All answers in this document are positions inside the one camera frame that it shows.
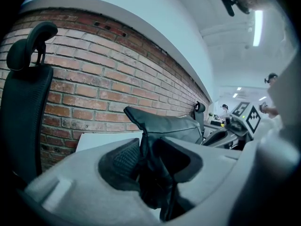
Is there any person's right forearm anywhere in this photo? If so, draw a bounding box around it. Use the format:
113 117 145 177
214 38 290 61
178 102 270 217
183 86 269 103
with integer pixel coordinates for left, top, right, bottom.
255 114 283 138

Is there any black leather bag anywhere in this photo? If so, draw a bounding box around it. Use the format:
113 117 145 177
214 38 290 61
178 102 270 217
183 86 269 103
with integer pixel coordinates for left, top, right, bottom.
123 106 204 222

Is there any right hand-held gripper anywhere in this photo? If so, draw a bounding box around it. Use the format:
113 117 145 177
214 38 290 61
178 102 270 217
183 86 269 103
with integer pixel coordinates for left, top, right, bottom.
202 101 263 150

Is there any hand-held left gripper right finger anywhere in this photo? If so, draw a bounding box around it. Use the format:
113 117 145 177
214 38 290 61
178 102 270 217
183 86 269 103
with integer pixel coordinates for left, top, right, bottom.
156 137 243 208

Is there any grey desk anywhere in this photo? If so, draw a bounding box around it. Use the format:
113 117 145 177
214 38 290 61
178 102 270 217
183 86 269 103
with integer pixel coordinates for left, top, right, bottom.
204 119 227 133

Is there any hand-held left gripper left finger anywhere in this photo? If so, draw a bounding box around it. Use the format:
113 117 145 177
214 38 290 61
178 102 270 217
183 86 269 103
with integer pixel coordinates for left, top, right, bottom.
23 137 163 226

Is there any black office chair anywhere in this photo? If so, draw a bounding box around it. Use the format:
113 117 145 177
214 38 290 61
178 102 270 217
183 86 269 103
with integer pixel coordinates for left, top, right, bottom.
194 101 207 137
0 21 59 188

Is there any white square table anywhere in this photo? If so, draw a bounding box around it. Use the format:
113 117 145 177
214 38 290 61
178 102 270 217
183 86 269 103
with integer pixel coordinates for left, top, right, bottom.
75 132 143 154

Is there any long ceiling light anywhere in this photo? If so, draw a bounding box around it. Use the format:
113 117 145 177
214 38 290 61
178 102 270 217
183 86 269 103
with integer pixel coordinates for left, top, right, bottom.
253 9 264 47

